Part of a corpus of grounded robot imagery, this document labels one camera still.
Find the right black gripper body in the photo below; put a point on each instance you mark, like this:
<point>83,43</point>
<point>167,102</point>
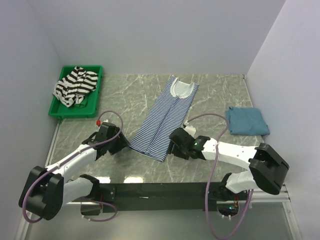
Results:
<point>177,147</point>

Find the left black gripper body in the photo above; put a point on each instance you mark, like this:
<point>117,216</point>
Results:
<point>111,141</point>

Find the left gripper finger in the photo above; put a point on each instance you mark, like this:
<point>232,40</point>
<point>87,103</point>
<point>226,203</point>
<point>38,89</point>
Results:
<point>116,146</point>
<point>122,141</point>

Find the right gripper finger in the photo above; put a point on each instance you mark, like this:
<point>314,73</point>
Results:
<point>178,153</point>
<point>171,148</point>

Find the blue white striped tank top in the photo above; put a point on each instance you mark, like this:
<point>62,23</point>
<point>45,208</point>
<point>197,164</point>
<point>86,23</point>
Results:
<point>166,115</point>

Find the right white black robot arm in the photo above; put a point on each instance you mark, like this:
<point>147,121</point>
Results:
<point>263,167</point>

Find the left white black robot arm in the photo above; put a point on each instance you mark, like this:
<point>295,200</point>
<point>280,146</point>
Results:
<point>47,189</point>

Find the black white striped tank top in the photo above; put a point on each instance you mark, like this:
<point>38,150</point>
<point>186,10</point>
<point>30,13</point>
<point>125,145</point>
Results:
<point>75,86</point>

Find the green plastic tray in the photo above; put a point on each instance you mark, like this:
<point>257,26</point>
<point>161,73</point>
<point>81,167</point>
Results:
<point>88,108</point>

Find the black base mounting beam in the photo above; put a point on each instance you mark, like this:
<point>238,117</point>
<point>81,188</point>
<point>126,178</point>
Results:
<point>158,196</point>

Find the aluminium frame rail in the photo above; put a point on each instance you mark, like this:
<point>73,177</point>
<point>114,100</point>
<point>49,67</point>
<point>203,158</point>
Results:
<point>268,218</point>

